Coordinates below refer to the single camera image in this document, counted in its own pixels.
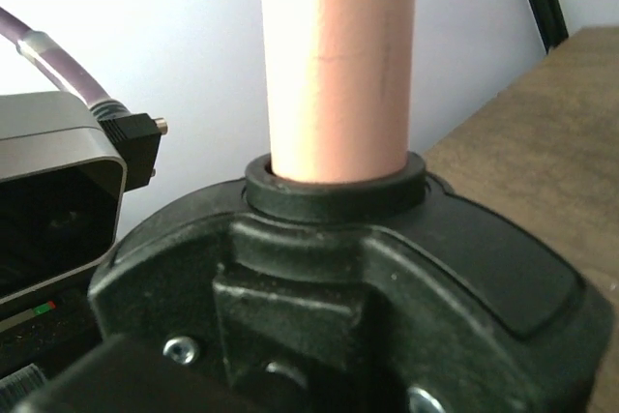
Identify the pink music stand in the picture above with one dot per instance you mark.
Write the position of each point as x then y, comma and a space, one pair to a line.
337, 275

